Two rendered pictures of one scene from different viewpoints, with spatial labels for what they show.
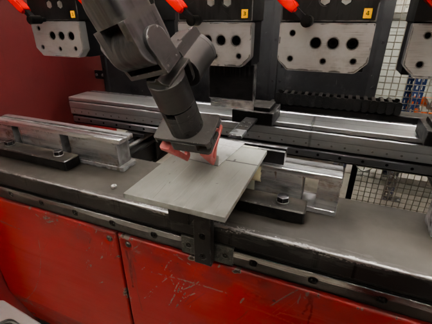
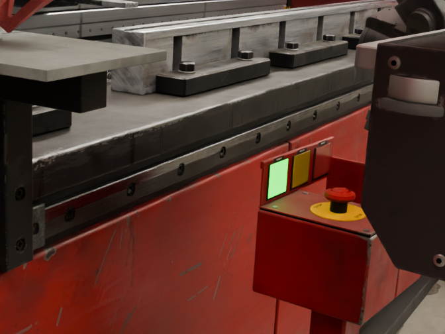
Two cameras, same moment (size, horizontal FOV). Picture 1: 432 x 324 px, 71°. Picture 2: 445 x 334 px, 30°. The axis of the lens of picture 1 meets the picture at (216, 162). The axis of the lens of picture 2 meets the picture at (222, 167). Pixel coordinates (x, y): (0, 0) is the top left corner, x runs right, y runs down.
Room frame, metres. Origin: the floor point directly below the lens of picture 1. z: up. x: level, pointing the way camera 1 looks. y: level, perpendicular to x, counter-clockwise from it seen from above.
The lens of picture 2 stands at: (0.21, 0.79, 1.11)
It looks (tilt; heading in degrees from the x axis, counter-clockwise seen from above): 15 degrees down; 276
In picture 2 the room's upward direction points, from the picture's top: 3 degrees clockwise
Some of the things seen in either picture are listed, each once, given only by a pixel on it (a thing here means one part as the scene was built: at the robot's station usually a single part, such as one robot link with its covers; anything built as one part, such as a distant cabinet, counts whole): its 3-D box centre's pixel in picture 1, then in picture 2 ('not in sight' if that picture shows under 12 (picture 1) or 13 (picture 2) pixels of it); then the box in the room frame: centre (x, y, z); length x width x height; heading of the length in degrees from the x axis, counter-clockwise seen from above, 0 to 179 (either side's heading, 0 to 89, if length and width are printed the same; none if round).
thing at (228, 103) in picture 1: (232, 86); not in sight; (0.65, -0.03, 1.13); 0.10 x 0.02 x 0.10; 68
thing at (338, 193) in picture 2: not in sight; (339, 203); (0.16, -0.23, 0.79); 0.04 x 0.04 x 0.04
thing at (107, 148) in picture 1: (60, 139); not in sight; (0.85, 0.48, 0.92); 0.50 x 0.06 x 0.10; 68
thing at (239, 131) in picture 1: (249, 117); not in sight; (0.80, -0.09, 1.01); 0.26 x 0.12 x 0.05; 158
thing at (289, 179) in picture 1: (251, 175); not in sight; (0.63, -0.09, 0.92); 0.39 x 0.06 x 0.10; 68
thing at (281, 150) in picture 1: (242, 149); not in sight; (0.64, -0.06, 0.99); 0.20 x 0.03 x 0.03; 68
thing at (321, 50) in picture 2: not in sight; (310, 52); (0.22, -0.94, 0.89); 0.30 x 0.05 x 0.03; 68
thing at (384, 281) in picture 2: not in sight; (345, 222); (0.15, -0.28, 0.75); 0.20 x 0.16 x 0.18; 63
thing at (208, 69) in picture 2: not in sight; (217, 74); (0.37, -0.57, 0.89); 0.30 x 0.05 x 0.03; 68
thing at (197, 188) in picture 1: (205, 171); (1, 48); (0.51, 0.02, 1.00); 0.26 x 0.18 x 0.01; 158
